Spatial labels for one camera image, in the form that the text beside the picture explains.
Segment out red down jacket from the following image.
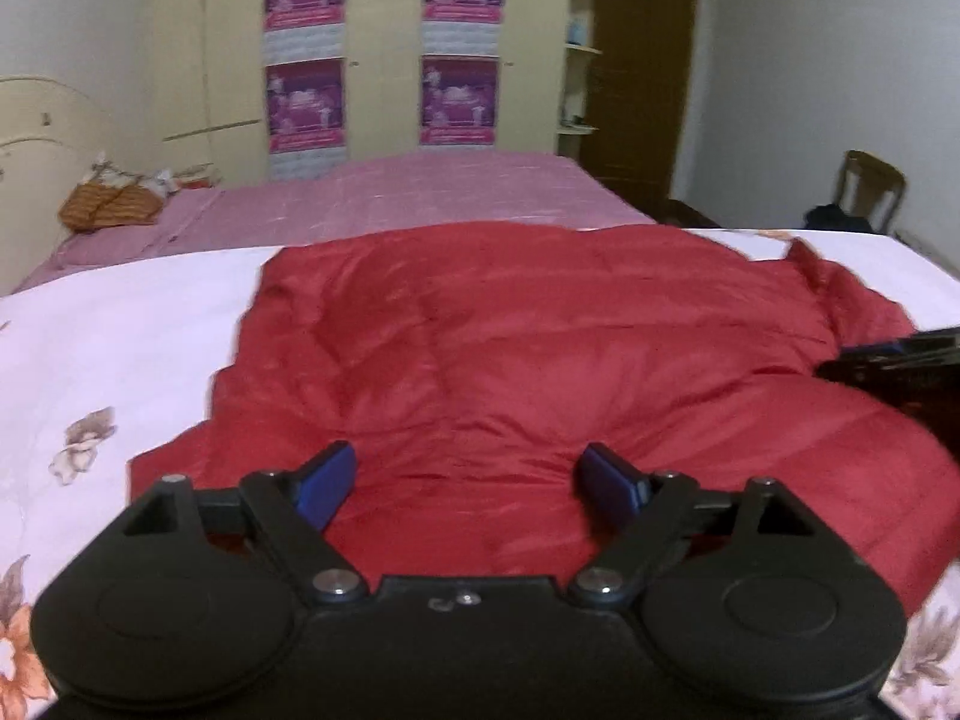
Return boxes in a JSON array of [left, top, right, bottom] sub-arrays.
[[128, 224, 958, 611]]

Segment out dark clothes on chair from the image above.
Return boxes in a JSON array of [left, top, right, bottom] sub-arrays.
[[804, 203, 874, 234]]

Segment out wooden chair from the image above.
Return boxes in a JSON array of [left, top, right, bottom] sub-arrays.
[[833, 149, 908, 234]]

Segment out white floral bed sheet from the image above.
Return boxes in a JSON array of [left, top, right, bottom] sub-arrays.
[[2, 234, 958, 718]]

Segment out lower left purple poster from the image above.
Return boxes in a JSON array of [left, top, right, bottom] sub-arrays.
[[265, 59, 347, 154]]

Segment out lower right purple poster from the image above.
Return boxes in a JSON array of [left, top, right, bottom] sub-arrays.
[[420, 55, 500, 146]]

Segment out cream bed headboard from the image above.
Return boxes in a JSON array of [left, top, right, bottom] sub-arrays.
[[0, 76, 114, 294]]

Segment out brown wooden door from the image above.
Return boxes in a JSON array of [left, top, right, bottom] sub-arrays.
[[579, 0, 697, 218]]

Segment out cream yellow wardrobe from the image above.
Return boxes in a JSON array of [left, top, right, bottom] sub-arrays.
[[151, 0, 568, 185]]

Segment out corner open shelf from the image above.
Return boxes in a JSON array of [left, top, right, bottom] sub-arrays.
[[556, 0, 601, 161]]

